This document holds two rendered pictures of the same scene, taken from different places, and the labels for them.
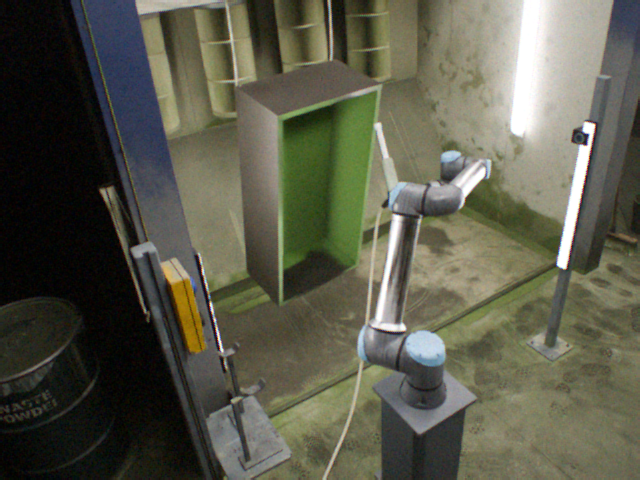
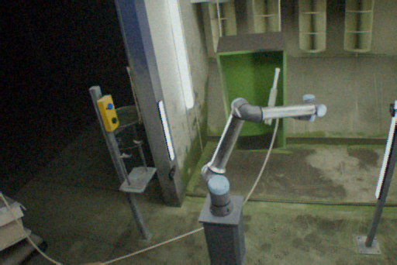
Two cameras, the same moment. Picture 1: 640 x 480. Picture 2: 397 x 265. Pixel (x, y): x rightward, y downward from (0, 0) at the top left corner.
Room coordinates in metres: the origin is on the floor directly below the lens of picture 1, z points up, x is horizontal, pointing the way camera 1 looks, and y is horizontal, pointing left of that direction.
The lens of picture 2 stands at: (0.31, -1.57, 2.27)
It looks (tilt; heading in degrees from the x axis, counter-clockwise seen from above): 29 degrees down; 47
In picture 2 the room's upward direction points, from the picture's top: 9 degrees counter-clockwise
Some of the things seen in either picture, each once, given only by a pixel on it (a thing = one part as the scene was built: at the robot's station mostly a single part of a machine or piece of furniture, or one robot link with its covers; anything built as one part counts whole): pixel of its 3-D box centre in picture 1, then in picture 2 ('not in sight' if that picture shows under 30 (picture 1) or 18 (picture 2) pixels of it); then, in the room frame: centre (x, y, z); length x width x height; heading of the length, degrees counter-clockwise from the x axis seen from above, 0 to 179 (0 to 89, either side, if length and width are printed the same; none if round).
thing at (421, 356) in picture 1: (422, 358); (219, 189); (1.48, -0.37, 0.83); 0.17 x 0.15 x 0.18; 59
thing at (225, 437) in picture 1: (243, 438); (138, 179); (1.21, 0.32, 0.78); 0.31 x 0.23 x 0.01; 29
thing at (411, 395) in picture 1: (423, 383); (221, 203); (1.47, -0.38, 0.69); 0.19 x 0.19 x 0.10
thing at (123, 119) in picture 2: (15, 338); (123, 117); (1.77, 1.37, 0.86); 0.54 x 0.54 x 0.01
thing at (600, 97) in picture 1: (573, 231); (388, 175); (2.29, -1.37, 0.82); 0.05 x 0.05 x 1.64; 29
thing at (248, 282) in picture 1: (331, 250); (303, 140); (3.44, -0.11, 0.11); 2.70 x 0.02 x 0.13; 119
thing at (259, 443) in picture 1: (241, 403); (135, 163); (1.22, 0.30, 0.95); 0.26 x 0.15 x 0.32; 29
